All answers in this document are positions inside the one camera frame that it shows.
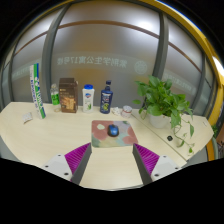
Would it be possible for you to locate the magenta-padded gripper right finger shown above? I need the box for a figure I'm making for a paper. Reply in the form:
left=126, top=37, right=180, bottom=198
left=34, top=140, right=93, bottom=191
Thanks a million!
left=132, top=142, right=183, bottom=186

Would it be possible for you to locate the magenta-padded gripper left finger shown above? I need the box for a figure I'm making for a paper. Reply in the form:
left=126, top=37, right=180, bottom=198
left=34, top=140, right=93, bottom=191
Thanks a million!
left=40, top=142, right=93, bottom=186

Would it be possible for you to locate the blue and black computer mouse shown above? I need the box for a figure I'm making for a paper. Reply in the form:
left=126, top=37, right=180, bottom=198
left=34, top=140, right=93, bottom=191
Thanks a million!
left=106, top=124, right=120, bottom=138

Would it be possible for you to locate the floral pink mouse pad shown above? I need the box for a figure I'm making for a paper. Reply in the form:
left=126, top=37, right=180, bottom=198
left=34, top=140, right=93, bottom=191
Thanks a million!
left=90, top=119, right=139, bottom=149

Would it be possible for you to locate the small white-lidded jar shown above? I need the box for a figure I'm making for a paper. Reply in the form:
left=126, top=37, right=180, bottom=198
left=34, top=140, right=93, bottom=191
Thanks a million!
left=121, top=105, right=133, bottom=119

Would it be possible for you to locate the crumpled white tissue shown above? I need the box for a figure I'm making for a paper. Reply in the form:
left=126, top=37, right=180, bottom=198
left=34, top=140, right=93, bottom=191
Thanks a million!
left=110, top=106, right=123, bottom=117

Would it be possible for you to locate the white blue-capped shampoo bottle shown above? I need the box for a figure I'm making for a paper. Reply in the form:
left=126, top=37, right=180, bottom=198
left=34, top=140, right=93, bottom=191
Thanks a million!
left=82, top=84, right=96, bottom=114

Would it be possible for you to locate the green potted plant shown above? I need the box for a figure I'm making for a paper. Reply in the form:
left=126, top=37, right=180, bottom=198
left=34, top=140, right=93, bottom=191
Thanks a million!
left=132, top=74, right=196, bottom=155

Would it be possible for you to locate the brown carton box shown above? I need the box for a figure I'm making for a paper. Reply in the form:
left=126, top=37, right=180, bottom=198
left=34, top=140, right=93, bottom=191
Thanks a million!
left=58, top=77, right=79, bottom=114

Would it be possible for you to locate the clear green-label drink bottle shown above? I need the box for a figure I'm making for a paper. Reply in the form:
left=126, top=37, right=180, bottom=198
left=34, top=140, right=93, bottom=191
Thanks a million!
left=49, top=83, right=62, bottom=113

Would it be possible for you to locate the dark blue shampoo bottle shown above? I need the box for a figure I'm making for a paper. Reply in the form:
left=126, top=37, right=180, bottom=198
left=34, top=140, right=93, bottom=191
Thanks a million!
left=99, top=80, right=114, bottom=115

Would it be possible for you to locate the white green shuttlecock tube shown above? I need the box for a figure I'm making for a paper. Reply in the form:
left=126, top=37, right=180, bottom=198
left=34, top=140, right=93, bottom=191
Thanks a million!
left=29, top=62, right=47, bottom=120

